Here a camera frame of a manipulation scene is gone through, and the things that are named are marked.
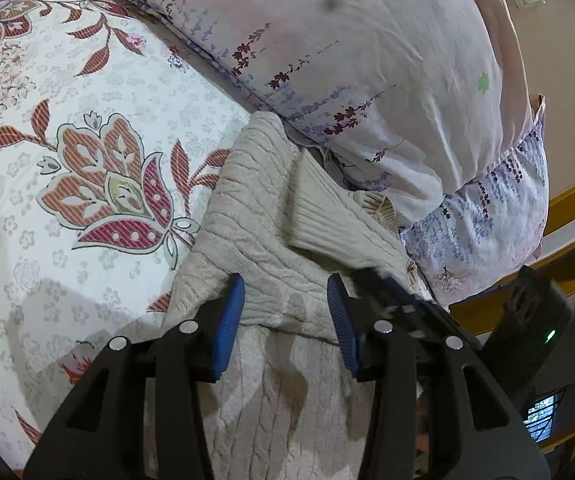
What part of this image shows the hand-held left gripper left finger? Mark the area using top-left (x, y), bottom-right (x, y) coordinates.
top-left (22, 272), bottom-right (246, 480)

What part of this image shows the pale pink floral pillow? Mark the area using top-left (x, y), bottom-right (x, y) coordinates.
top-left (102, 0), bottom-right (543, 228)

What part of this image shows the floral printed bed sheet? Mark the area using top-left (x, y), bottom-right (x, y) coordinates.
top-left (0, 0), bottom-right (254, 467)

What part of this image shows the beige cable-knit sweater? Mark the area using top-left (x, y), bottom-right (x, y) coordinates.
top-left (160, 111), bottom-right (449, 480)

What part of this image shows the lavender tree print pillow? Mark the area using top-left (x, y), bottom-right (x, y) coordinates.
top-left (398, 94), bottom-right (551, 307)

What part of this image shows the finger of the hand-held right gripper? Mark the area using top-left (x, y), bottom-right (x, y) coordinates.
top-left (355, 266), bottom-right (479, 346)

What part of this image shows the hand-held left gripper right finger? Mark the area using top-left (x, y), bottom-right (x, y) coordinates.
top-left (326, 274), bottom-right (554, 480)

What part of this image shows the barred window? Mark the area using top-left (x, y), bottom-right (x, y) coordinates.
top-left (521, 385), bottom-right (572, 443)

